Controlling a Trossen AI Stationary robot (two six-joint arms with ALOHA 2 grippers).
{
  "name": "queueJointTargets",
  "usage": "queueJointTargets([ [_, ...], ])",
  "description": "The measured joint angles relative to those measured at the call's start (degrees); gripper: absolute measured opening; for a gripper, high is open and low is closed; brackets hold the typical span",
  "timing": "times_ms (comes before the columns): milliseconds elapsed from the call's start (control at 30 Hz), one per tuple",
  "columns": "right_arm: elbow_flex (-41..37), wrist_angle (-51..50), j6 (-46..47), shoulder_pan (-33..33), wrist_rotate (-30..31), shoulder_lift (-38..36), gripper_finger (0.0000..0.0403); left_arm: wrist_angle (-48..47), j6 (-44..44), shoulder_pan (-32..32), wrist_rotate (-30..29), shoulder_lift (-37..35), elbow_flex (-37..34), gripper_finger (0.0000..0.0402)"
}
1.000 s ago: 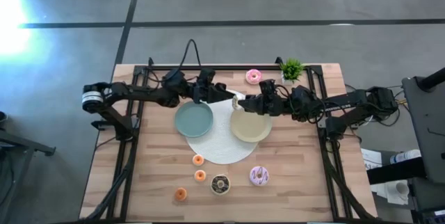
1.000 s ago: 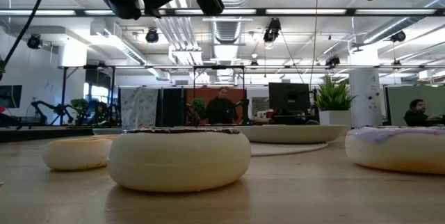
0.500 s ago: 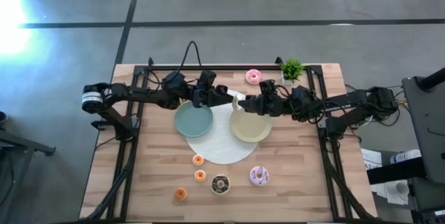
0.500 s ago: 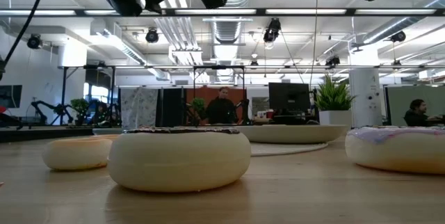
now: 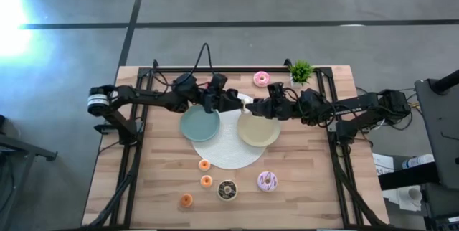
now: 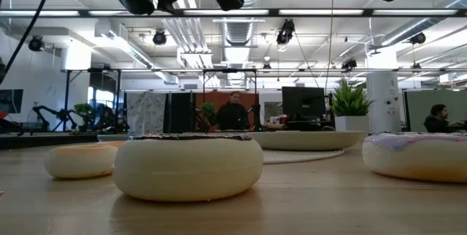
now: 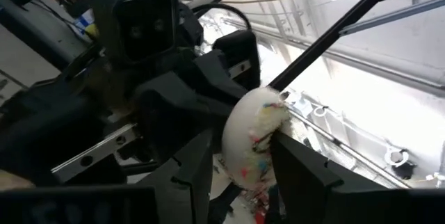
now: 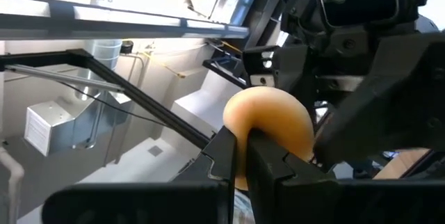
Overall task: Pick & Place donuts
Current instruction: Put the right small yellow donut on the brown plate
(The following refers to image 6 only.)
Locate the white square plant pot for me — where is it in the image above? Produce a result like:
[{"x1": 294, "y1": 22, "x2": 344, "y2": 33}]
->
[{"x1": 334, "y1": 115, "x2": 370, "y2": 142}]

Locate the thin hanging cable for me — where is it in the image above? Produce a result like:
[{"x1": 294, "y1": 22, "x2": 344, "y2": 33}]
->
[{"x1": 323, "y1": 0, "x2": 335, "y2": 96}]

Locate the small green potted plant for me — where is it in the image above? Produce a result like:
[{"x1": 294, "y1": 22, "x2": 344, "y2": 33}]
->
[
  {"x1": 74, "y1": 102, "x2": 96, "y2": 133},
  {"x1": 198, "y1": 101, "x2": 217, "y2": 132}
]

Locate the black ceiling spotlight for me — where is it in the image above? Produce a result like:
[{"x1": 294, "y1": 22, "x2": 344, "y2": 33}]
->
[
  {"x1": 28, "y1": 36, "x2": 45, "y2": 53},
  {"x1": 152, "y1": 29, "x2": 168, "y2": 46},
  {"x1": 276, "y1": 18, "x2": 296, "y2": 45},
  {"x1": 409, "y1": 31, "x2": 427, "y2": 45},
  {"x1": 341, "y1": 58, "x2": 358, "y2": 71}
]

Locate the white round column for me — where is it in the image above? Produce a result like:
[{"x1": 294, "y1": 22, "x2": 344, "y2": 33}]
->
[{"x1": 366, "y1": 50, "x2": 403, "y2": 134}]

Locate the black panel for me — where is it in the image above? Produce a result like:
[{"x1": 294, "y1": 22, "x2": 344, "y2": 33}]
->
[{"x1": 168, "y1": 91, "x2": 196, "y2": 134}]

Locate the silver ventilation duct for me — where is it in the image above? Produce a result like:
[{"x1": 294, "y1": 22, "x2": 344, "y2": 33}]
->
[{"x1": 220, "y1": 18, "x2": 258, "y2": 48}]

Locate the patterned curtain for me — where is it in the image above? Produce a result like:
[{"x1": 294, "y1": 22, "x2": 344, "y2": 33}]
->
[{"x1": 126, "y1": 91, "x2": 167, "y2": 135}]

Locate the purple glazed large donut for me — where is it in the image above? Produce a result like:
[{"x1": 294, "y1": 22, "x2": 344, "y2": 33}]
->
[{"x1": 361, "y1": 131, "x2": 467, "y2": 184}]

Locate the orange wall panel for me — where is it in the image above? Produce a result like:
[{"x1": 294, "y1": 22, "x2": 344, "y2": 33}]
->
[{"x1": 195, "y1": 90, "x2": 259, "y2": 132}]

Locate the thick black cable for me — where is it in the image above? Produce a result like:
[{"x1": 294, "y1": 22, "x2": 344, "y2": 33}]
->
[{"x1": 0, "y1": 0, "x2": 61, "y2": 85}]

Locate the black computer monitor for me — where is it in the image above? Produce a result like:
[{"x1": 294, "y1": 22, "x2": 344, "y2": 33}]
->
[{"x1": 281, "y1": 86, "x2": 328, "y2": 131}]

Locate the person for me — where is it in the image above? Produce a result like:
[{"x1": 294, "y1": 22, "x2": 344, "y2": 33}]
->
[
  {"x1": 216, "y1": 90, "x2": 252, "y2": 131},
  {"x1": 422, "y1": 103, "x2": 467, "y2": 134}
]

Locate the large spiky green plant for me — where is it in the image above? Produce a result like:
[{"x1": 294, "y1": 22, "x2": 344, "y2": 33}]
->
[{"x1": 329, "y1": 79, "x2": 375, "y2": 118}]

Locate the beige round plate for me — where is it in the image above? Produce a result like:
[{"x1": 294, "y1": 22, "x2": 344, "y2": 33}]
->
[{"x1": 247, "y1": 130, "x2": 366, "y2": 152}]

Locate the black table frame rail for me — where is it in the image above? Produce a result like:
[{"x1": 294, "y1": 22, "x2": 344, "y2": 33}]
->
[{"x1": 0, "y1": 131, "x2": 99, "y2": 151}]

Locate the black overhead light bar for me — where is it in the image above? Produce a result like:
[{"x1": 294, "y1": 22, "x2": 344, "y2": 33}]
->
[{"x1": 0, "y1": 7, "x2": 467, "y2": 18}]

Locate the small grey bowl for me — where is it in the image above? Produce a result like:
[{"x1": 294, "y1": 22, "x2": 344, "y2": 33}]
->
[{"x1": 96, "y1": 134, "x2": 132, "y2": 143}]

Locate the dark wall screen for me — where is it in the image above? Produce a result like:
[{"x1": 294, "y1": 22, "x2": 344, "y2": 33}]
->
[{"x1": 0, "y1": 88, "x2": 24, "y2": 115}]

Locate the chocolate glazed cream donut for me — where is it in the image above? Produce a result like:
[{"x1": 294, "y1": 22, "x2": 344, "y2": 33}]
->
[{"x1": 112, "y1": 132, "x2": 264, "y2": 202}]

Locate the grey partition panel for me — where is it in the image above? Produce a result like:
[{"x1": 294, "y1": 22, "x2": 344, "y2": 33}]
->
[{"x1": 402, "y1": 88, "x2": 467, "y2": 134}]

